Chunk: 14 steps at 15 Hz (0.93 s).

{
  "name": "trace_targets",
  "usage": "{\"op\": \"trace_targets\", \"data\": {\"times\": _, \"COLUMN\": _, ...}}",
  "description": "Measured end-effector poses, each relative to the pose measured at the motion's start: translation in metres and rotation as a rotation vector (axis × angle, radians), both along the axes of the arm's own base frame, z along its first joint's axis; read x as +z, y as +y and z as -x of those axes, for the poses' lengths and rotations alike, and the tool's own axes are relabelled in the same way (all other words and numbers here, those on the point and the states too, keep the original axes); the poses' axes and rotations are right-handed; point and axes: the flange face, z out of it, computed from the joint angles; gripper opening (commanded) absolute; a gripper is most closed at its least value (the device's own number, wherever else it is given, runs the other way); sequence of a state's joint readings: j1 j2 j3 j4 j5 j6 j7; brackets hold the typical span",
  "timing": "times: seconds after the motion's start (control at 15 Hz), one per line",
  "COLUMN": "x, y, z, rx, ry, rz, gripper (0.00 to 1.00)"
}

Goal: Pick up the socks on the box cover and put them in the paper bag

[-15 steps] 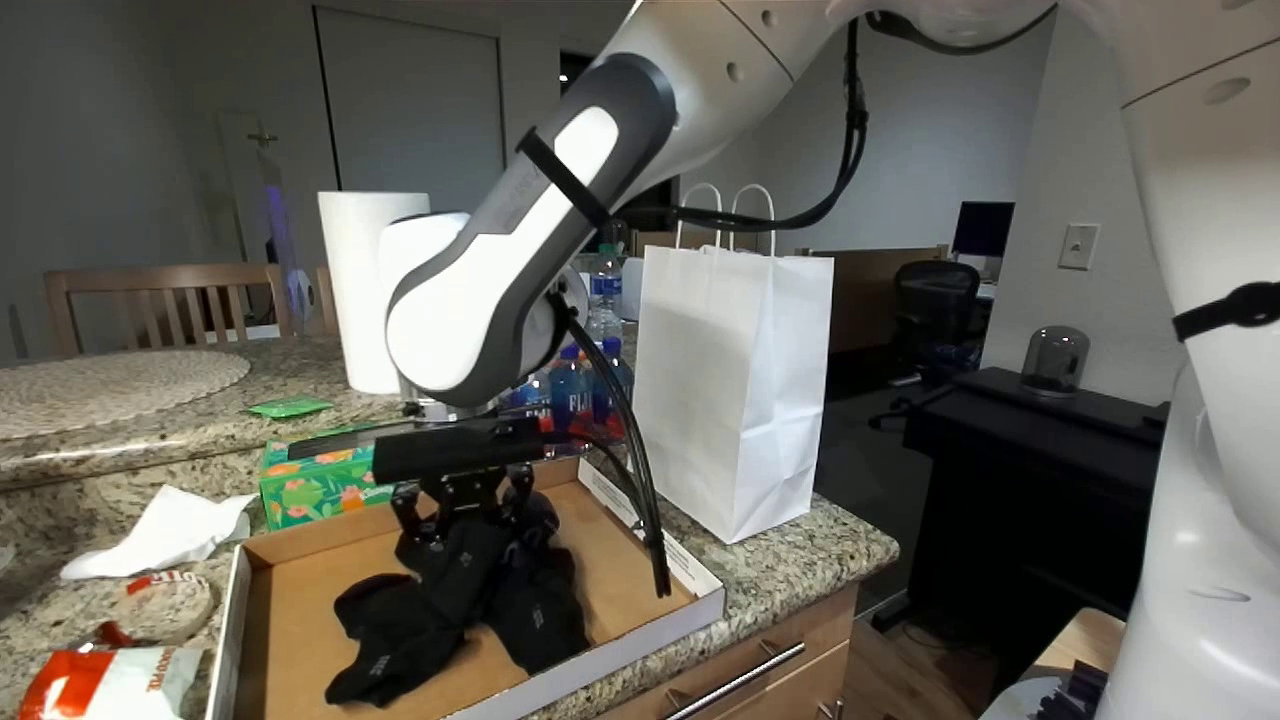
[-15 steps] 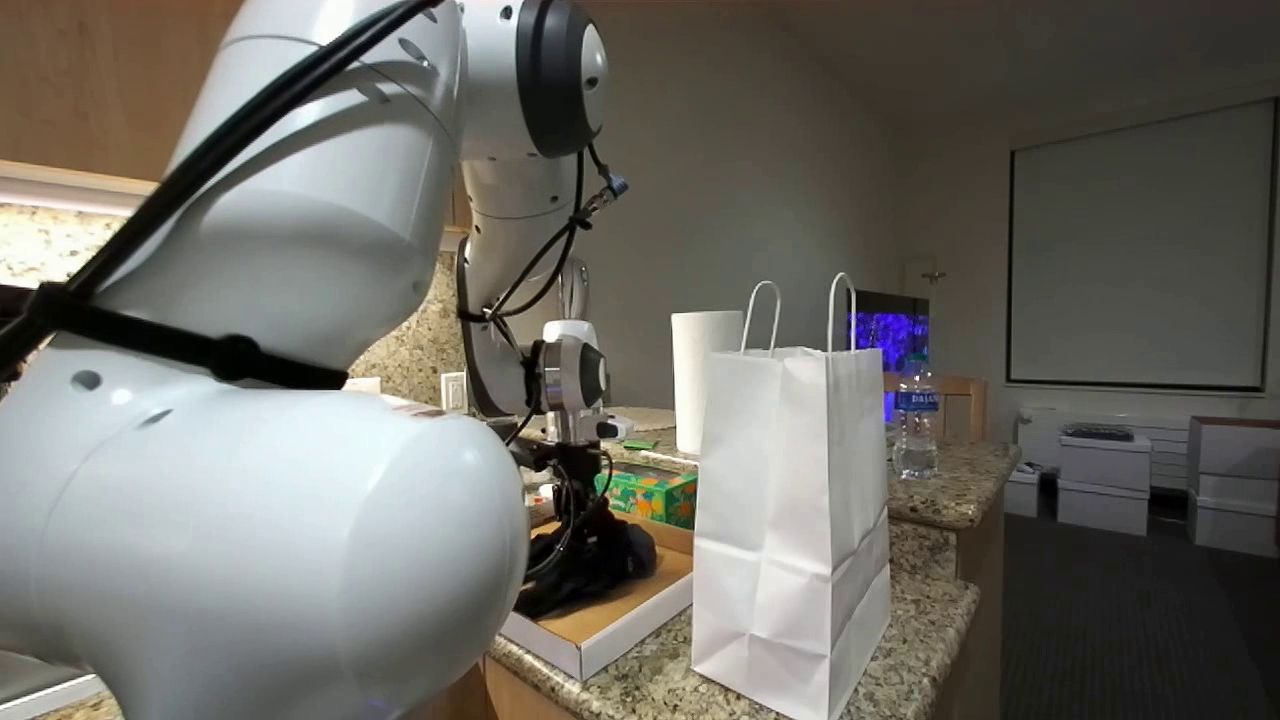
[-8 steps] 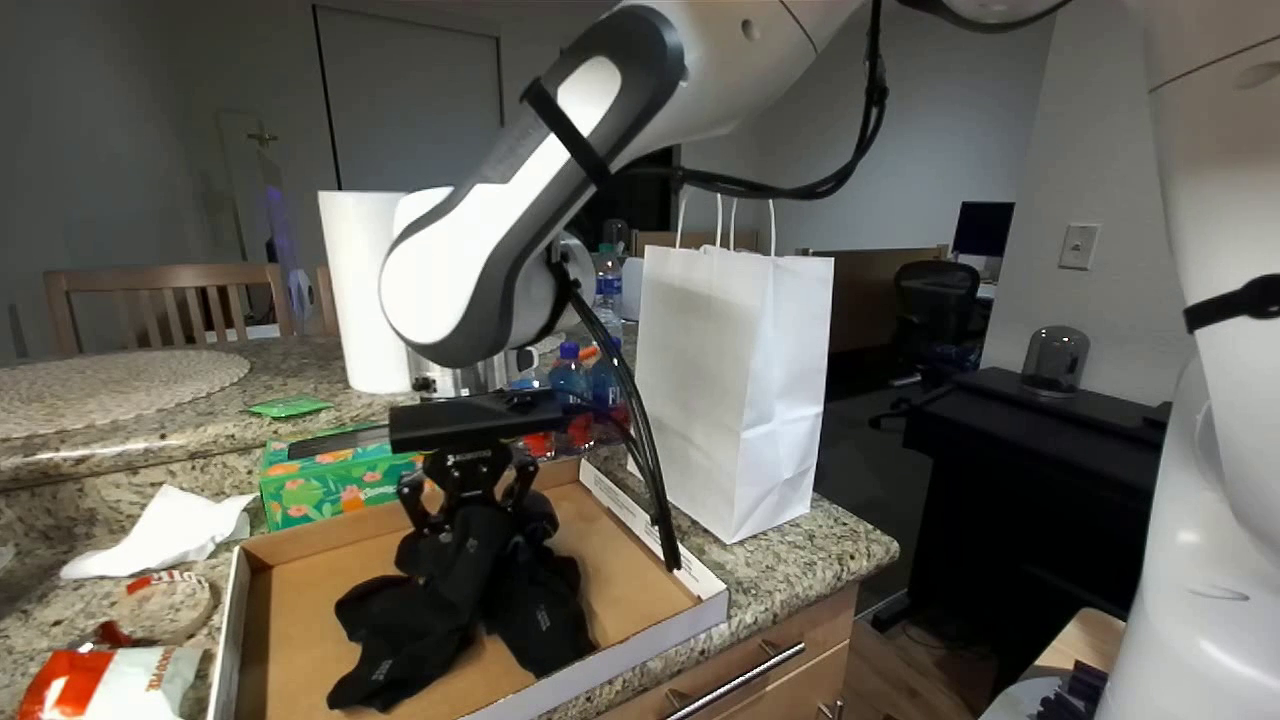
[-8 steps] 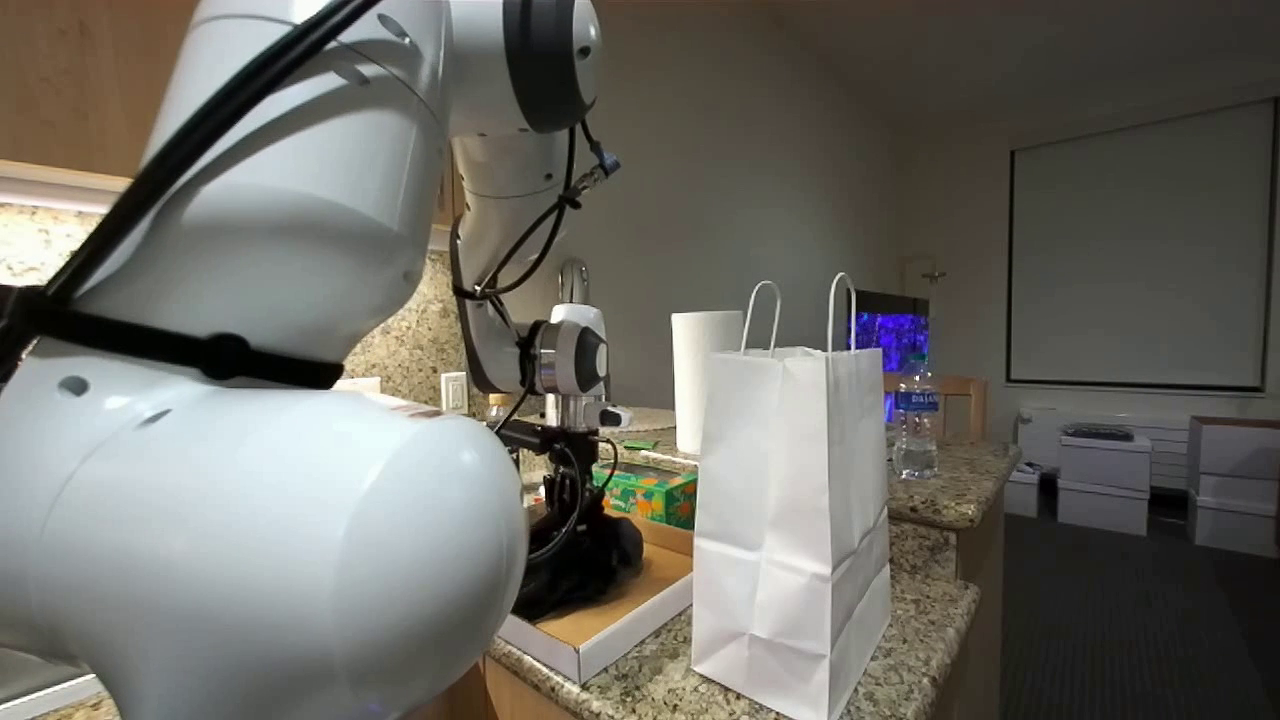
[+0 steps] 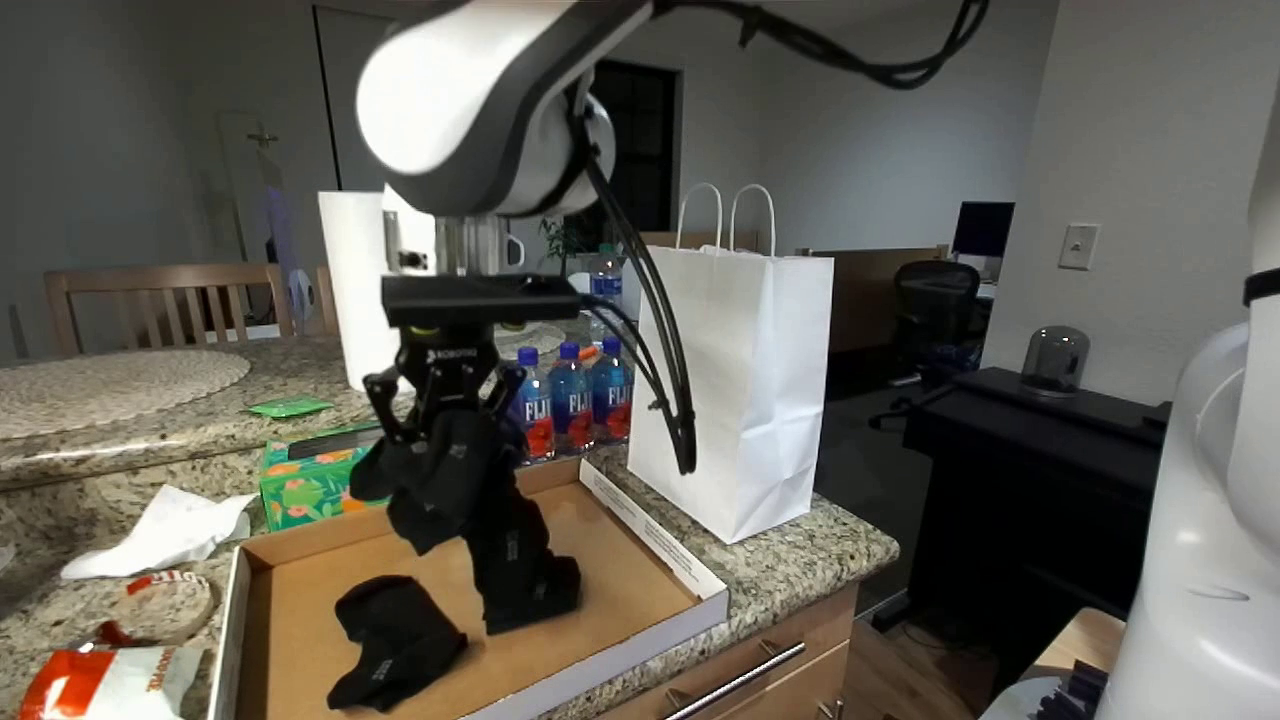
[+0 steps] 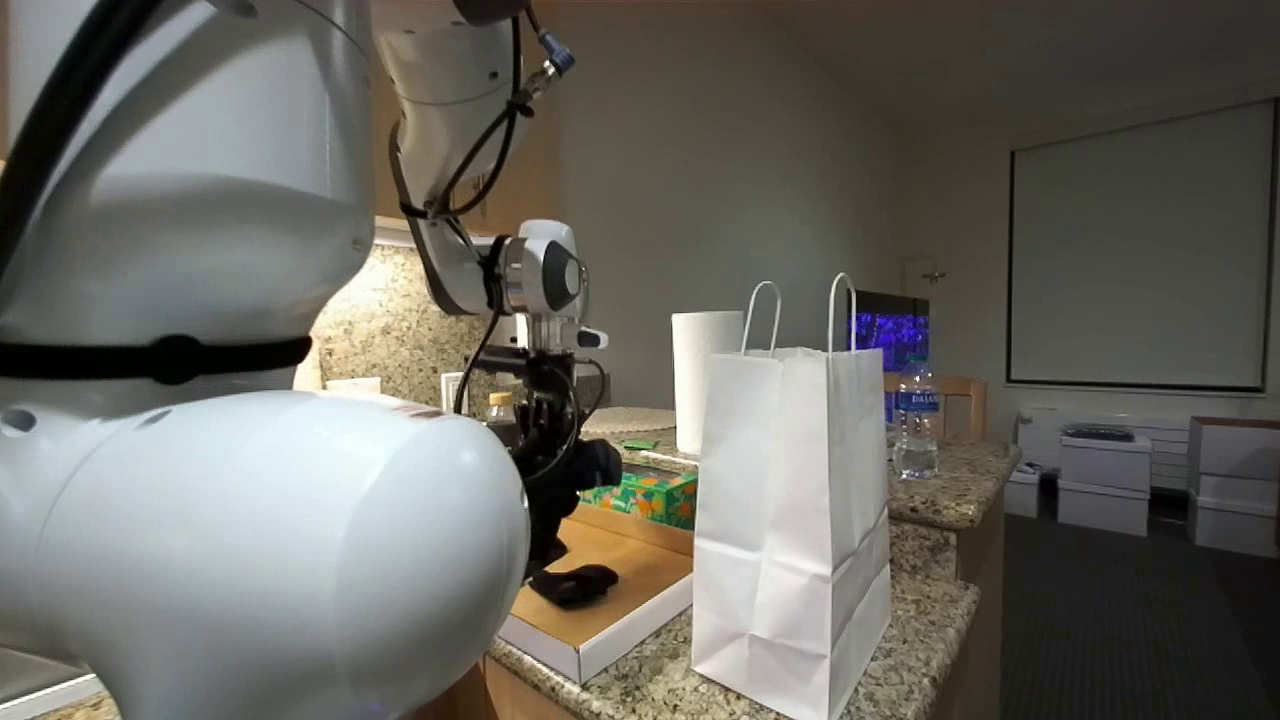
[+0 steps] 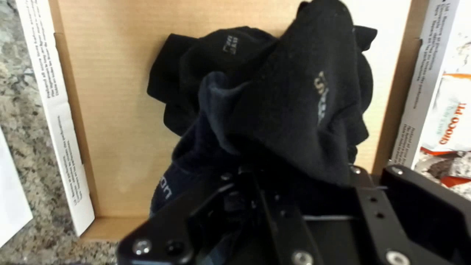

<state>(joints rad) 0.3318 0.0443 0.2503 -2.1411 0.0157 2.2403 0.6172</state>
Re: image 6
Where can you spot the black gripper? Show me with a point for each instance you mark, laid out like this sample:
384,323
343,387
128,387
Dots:
555,406

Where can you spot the small black sock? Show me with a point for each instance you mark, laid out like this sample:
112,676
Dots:
580,584

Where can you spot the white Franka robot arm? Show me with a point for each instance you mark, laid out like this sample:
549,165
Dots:
265,560

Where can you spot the green patterned tissue box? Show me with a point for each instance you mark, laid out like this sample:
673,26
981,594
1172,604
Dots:
662,499

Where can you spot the white paper bag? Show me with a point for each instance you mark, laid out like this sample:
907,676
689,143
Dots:
785,532

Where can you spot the small white box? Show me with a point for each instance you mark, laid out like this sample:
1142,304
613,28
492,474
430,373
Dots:
1023,490

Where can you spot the white box with dark lid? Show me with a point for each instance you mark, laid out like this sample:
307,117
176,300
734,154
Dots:
1105,481

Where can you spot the large white storage box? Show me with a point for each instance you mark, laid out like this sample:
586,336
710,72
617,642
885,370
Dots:
1238,484

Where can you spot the dark sauce bottle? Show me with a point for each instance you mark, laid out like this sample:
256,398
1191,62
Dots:
501,415

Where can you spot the white paper towel roll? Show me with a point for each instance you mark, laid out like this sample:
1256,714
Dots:
705,387

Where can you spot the wooden counter cabinet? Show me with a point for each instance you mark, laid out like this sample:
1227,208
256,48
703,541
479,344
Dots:
514,701

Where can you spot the glowing blue display screen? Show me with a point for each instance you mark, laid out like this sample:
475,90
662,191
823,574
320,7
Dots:
890,327

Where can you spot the blue labelled water bottle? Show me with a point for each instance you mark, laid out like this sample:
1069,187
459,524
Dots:
918,443

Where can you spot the wooden dining chair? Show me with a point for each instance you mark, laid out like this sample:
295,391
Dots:
961,406

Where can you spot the white projection screen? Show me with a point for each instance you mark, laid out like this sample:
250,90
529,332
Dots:
1142,247

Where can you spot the narrow white wall outlet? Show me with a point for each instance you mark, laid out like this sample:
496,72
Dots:
452,393

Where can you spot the wide white wall outlet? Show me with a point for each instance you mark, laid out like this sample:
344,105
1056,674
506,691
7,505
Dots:
354,391

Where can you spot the wooden wall cabinet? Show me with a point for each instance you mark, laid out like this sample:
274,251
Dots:
532,187

